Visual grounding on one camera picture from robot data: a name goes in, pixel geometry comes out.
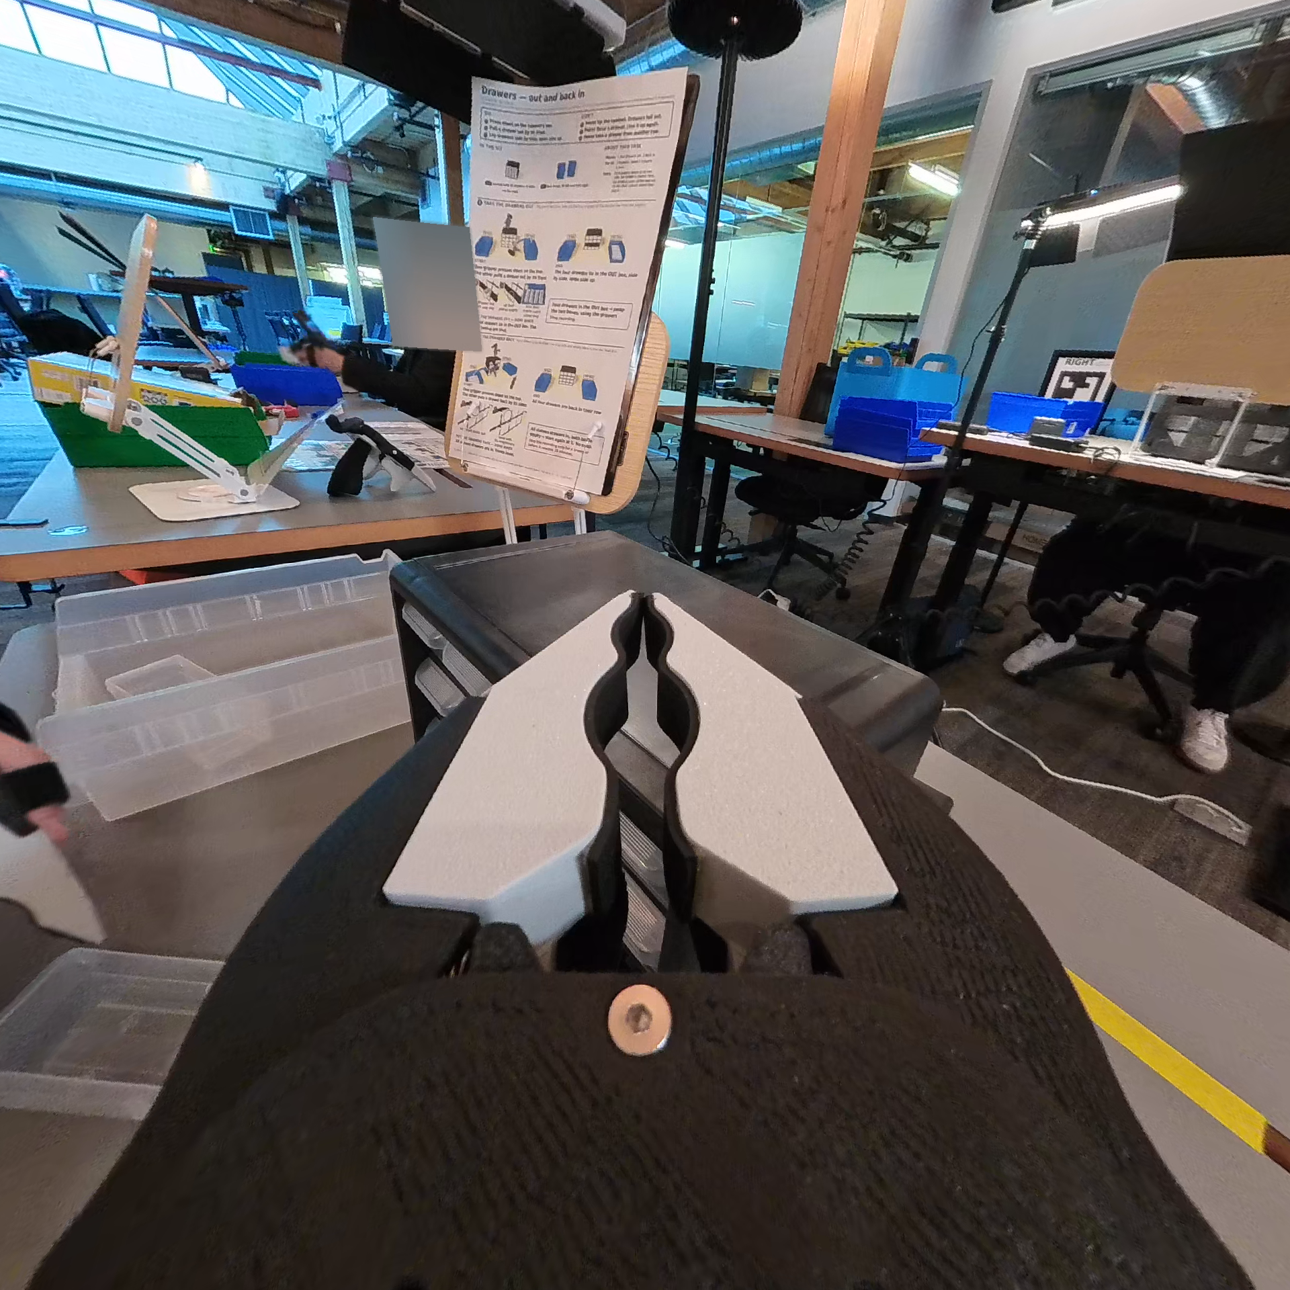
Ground blue tote with handles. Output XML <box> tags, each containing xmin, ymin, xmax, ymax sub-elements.
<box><xmin>834</xmin><ymin>347</ymin><xmax>966</xmax><ymax>407</ymax></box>

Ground green and yellow box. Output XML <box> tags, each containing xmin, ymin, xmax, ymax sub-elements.
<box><xmin>28</xmin><ymin>350</ymin><xmax>272</xmax><ymax>470</ymax></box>

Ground black office chair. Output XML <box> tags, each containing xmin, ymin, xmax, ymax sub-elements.
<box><xmin>734</xmin><ymin>468</ymin><xmax>891</xmax><ymax>603</ymax></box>
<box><xmin>1038</xmin><ymin>559</ymin><xmax>1245</xmax><ymax>741</ymax></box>

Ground printed instruction sheet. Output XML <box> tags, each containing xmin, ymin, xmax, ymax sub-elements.
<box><xmin>458</xmin><ymin>66</ymin><xmax>697</xmax><ymax>497</ymax></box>

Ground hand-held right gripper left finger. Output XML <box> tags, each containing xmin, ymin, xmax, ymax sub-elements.
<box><xmin>382</xmin><ymin>591</ymin><xmax>651</xmax><ymax>972</ymax></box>

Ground black drawer cabinet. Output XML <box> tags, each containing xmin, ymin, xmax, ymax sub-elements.
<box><xmin>390</xmin><ymin>531</ymin><xmax>954</xmax><ymax>962</ymax></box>

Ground black white tag sign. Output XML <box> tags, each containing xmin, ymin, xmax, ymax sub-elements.
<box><xmin>1038</xmin><ymin>348</ymin><xmax>1118</xmax><ymax>430</ymax></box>

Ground stacked blue bins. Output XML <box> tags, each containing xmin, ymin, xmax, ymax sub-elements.
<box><xmin>825</xmin><ymin>396</ymin><xmax>955</xmax><ymax>465</ymax></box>

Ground person's left hand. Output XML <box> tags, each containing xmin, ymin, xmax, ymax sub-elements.
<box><xmin>0</xmin><ymin>724</ymin><xmax>72</xmax><ymax>846</ymax></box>

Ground white power strip cable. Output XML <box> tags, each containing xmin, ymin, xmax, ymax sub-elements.
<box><xmin>937</xmin><ymin>704</ymin><xmax>1253</xmax><ymax>846</ymax></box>

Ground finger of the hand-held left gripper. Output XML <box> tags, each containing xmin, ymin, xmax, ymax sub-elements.
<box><xmin>0</xmin><ymin>837</ymin><xmax>109</xmax><ymax>946</ymax></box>

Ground blue bin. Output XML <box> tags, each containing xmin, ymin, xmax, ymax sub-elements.
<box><xmin>230</xmin><ymin>362</ymin><xmax>346</xmax><ymax>407</ymax></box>
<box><xmin>986</xmin><ymin>390</ymin><xmax>1107</xmax><ymax>437</ymax></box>

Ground spare hand-held gripper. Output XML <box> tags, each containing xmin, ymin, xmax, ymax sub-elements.
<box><xmin>326</xmin><ymin>413</ymin><xmax>438</xmax><ymax>499</ymax></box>

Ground black pole stand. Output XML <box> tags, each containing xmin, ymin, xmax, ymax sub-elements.
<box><xmin>665</xmin><ymin>0</ymin><xmax>808</xmax><ymax>560</ymax></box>

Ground white folding stand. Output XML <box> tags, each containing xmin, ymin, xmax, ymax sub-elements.
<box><xmin>78</xmin><ymin>213</ymin><xmax>304</xmax><ymax>523</ymax></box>

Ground grey desk with wooden edge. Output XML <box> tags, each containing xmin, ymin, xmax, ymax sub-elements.
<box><xmin>0</xmin><ymin>397</ymin><xmax>607</xmax><ymax>583</ymax></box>

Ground printed paper sheets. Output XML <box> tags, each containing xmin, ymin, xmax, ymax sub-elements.
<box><xmin>283</xmin><ymin>417</ymin><xmax>450</xmax><ymax>474</ymax></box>

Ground large clear plastic bin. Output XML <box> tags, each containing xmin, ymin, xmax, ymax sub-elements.
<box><xmin>0</xmin><ymin>947</ymin><xmax>226</xmax><ymax>1122</ymax></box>
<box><xmin>35</xmin><ymin>552</ymin><xmax>416</xmax><ymax>823</ymax></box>

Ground wooden pillar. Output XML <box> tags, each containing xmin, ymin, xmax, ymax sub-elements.
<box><xmin>774</xmin><ymin>0</ymin><xmax>909</xmax><ymax>416</ymax></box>

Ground black overhead monitor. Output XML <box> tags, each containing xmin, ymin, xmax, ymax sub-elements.
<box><xmin>341</xmin><ymin>0</ymin><xmax>619</xmax><ymax>90</ymax></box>

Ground small clear plastic drawer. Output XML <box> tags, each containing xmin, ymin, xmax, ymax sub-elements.
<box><xmin>103</xmin><ymin>652</ymin><xmax>220</xmax><ymax>703</ymax></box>

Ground pale wooden board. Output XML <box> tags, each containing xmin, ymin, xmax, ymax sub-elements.
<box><xmin>1112</xmin><ymin>255</ymin><xmax>1290</xmax><ymax>396</ymax></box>

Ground tripod with light bar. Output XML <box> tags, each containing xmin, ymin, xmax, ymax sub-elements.
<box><xmin>871</xmin><ymin>181</ymin><xmax>1186</xmax><ymax>671</ymax></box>

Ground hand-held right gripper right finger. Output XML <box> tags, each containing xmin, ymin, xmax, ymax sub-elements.
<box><xmin>645</xmin><ymin>592</ymin><xmax>898</xmax><ymax>972</ymax></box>

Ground instruction sheet on stand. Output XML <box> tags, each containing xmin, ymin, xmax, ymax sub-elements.
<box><xmin>444</xmin><ymin>70</ymin><xmax>703</xmax><ymax>545</ymax></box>

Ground yellow tape strip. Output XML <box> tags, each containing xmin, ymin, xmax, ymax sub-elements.
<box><xmin>1066</xmin><ymin>967</ymin><xmax>1273</xmax><ymax>1154</ymax></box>

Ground clear acrylic case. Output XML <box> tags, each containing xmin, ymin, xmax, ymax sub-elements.
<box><xmin>1136</xmin><ymin>382</ymin><xmax>1290</xmax><ymax>474</ymax></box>

